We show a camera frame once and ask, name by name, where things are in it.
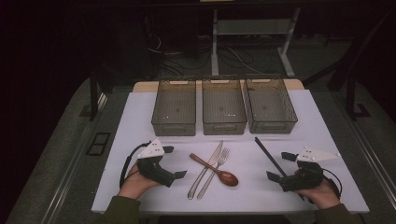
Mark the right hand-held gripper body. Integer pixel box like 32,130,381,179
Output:
278,147,341,192

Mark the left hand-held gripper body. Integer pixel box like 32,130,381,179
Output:
136,138,176,189

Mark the grey basket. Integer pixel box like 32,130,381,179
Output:
245,77,299,134
150,78,197,137
201,77,248,136

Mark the brown wooden spoon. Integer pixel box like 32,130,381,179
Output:
189,152,239,188

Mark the silver fork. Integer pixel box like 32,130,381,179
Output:
196,147,231,201

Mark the person's right hand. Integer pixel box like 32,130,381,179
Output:
293,179,342,210

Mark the person's left hand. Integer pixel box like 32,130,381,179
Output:
118,162,162,200

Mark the silver table knife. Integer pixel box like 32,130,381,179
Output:
187,139,224,201

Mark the black metal stand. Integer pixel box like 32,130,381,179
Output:
303,8,395,121

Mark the left hand-held gripper cable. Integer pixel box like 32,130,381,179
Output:
120,141,152,189

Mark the tangle of floor cables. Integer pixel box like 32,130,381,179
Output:
146,34,265,77

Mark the white metal desk frame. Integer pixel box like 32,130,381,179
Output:
211,7,302,78

